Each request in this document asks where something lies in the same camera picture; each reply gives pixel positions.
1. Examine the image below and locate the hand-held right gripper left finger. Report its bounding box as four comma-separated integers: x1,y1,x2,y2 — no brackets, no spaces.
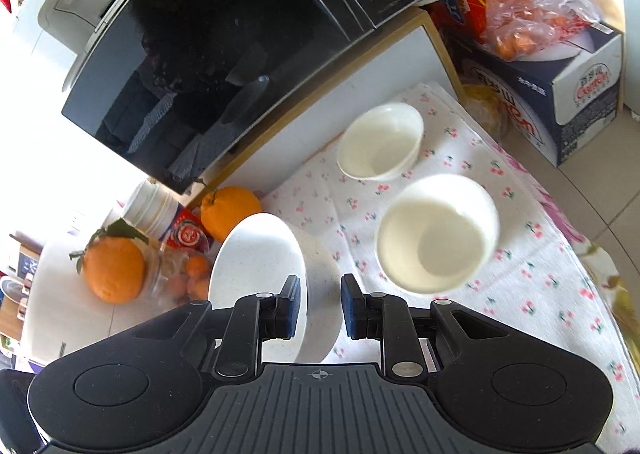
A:
125,275,302,380

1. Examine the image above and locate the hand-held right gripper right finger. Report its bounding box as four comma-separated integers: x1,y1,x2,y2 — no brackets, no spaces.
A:
341,274,508,380

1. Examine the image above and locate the bright white bowl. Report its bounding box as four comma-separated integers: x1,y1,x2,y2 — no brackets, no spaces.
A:
207,213,341,365

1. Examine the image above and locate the cream bowl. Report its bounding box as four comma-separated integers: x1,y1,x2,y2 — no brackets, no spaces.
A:
377,174,501,295
337,103,425,181

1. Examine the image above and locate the glass jar of small oranges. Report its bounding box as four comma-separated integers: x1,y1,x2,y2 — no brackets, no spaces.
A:
145,244,212,309

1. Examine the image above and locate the stack of paper cups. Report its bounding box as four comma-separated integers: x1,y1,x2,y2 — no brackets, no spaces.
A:
102,179,211,255

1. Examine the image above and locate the large orange with leaves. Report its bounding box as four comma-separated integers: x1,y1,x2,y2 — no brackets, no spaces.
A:
70,219,149,305

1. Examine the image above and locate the cherry print tablecloth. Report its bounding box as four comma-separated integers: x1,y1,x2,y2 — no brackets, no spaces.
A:
260,82,631,440

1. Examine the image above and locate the white wood-edged shelf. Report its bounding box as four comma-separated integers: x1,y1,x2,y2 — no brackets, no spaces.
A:
175,7,466,215

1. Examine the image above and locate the white air fryer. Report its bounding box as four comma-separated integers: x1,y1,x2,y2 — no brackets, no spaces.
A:
20,234,131,365

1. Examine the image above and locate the black microwave oven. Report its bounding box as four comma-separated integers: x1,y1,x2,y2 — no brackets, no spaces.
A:
37,0,441,195

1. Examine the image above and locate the navy and white cardboard box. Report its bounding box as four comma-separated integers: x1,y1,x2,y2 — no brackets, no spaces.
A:
445,19,626,167

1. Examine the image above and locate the plastic bag of oranges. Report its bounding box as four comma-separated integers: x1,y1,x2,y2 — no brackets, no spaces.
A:
480,0,608,60

